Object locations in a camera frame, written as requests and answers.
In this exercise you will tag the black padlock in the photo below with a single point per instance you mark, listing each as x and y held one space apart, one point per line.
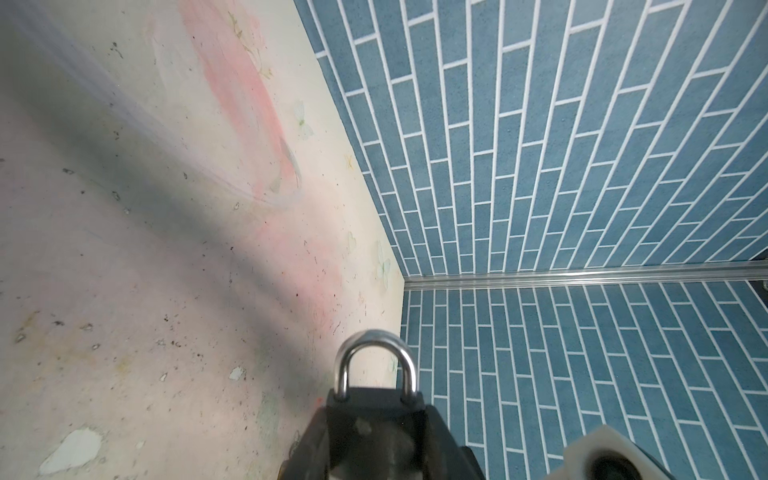
374 433

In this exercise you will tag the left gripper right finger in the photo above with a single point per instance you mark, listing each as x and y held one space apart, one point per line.
443 458

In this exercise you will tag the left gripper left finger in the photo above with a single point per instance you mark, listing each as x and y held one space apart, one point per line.
309 458

